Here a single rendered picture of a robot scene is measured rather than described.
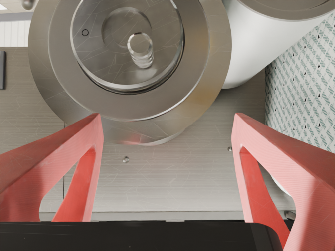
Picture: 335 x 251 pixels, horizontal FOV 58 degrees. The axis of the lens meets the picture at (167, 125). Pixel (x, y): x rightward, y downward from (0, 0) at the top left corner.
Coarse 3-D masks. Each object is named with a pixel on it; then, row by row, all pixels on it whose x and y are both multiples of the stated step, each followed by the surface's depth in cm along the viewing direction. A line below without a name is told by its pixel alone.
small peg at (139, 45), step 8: (128, 40) 17; (136, 40) 17; (144, 40) 17; (128, 48) 17; (136, 48) 17; (144, 48) 17; (152, 48) 17; (136, 56) 17; (144, 56) 17; (152, 56) 18; (136, 64) 19; (144, 64) 19
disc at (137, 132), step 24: (48, 0) 22; (216, 0) 22; (48, 24) 22; (216, 24) 22; (216, 48) 22; (48, 72) 22; (216, 72) 22; (48, 96) 21; (192, 96) 22; (216, 96) 22; (72, 120) 21; (144, 120) 21; (168, 120) 21; (192, 120) 21
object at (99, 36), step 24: (96, 0) 20; (120, 0) 20; (144, 0) 20; (168, 0) 20; (72, 24) 20; (96, 24) 20; (120, 24) 20; (144, 24) 20; (168, 24) 20; (72, 48) 20; (96, 48) 20; (120, 48) 20; (168, 48) 20; (96, 72) 20; (120, 72) 20; (144, 72) 20; (168, 72) 21
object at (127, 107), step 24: (72, 0) 21; (192, 0) 22; (192, 24) 21; (48, 48) 21; (192, 48) 21; (72, 72) 21; (192, 72) 21; (72, 96) 21; (96, 96) 21; (120, 96) 21; (144, 96) 21; (168, 96) 21; (120, 120) 21
